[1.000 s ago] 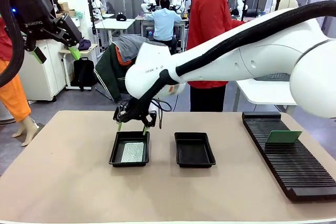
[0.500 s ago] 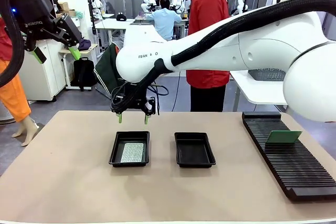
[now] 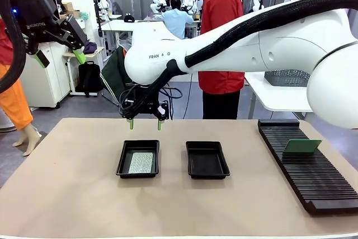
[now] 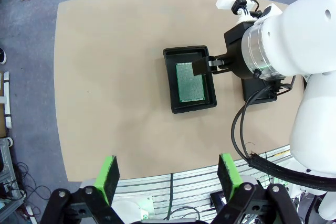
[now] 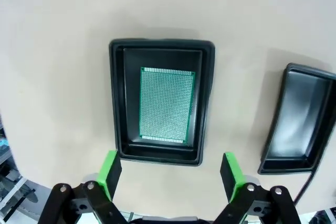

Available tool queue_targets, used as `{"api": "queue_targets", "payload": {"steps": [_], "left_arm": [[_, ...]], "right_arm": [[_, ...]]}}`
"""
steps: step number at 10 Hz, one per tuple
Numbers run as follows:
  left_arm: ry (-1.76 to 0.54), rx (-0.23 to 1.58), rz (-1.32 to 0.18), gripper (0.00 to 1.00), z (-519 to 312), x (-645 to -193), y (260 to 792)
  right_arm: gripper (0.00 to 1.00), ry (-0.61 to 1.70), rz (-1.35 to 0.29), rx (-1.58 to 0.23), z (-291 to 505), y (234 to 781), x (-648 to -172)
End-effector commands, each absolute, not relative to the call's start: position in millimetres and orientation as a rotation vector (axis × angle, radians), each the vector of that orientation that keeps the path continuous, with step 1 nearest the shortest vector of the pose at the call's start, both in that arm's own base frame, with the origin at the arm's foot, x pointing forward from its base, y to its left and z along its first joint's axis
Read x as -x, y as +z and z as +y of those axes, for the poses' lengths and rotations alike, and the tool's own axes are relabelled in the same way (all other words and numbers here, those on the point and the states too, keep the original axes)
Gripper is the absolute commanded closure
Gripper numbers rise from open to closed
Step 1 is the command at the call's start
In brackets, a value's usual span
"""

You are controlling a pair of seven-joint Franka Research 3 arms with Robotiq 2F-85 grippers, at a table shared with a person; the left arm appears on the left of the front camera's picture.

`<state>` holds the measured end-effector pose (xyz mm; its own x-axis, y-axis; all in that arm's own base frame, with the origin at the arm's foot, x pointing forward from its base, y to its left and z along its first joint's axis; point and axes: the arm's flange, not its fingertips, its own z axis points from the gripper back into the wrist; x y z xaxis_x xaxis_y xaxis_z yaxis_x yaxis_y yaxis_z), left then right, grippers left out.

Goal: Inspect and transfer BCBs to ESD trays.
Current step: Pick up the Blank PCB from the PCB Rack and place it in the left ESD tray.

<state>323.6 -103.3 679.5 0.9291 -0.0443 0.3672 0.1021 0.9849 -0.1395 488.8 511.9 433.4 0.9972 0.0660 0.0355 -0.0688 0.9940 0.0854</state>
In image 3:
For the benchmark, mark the green-tipped left gripper finger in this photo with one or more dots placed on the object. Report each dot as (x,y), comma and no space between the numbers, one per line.
(41,58)
(73,33)

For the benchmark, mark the green-tipped right gripper finger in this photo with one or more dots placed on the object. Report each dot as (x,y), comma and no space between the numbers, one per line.
(159,124)
(130,124)

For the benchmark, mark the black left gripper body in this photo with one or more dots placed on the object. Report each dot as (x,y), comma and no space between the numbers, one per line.
(33,16)

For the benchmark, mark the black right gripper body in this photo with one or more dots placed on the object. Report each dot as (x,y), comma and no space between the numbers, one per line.
(146,109)

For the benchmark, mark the black rectangular ESD tray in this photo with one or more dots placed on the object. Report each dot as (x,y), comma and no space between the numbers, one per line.
(207,160)
(123,163)

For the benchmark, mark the green perforated circuit board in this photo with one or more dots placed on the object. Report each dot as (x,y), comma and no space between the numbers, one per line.
(141,163)
(302,146)

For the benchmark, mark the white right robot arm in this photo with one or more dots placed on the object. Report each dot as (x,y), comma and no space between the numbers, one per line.
(279,46)

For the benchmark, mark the small cardboard box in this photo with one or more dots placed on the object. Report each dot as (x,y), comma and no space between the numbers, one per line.
(76,14)

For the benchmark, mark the purple cloth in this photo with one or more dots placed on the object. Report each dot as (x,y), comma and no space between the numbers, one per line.
(90,47)

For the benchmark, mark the white cabinet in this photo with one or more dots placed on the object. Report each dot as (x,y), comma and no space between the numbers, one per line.
(47,82)

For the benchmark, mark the large cardboard box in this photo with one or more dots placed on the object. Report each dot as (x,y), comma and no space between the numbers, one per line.
(67,6)

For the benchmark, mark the small white desk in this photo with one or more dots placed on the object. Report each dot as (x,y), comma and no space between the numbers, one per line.
(96,54)

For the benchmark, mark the dark green jacket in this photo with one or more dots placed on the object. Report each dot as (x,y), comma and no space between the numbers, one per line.
(114,79)

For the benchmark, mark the black backpack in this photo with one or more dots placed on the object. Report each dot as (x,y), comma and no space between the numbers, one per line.
(89,78)

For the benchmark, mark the white work table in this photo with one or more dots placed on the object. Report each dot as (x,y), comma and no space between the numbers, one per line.
(120,25)

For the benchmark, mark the mannequin with orange trousers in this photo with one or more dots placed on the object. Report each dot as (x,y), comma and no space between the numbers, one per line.
(14,104)

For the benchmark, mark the black cap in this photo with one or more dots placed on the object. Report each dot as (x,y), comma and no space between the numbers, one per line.
(129,19)

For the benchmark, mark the grey work desk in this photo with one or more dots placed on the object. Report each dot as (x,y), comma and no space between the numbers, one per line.
(151,18)

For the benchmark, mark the seated person light blue shirt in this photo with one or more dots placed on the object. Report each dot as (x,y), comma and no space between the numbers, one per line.
(176,20)

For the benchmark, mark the person in red jacket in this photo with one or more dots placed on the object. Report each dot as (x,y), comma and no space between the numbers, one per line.
(221,4)

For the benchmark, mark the grey plastic lattice basket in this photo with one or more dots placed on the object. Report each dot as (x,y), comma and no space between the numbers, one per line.
(288,78)

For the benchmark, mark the black slotted board rack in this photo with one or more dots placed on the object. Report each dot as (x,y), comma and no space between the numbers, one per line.
(307,177)

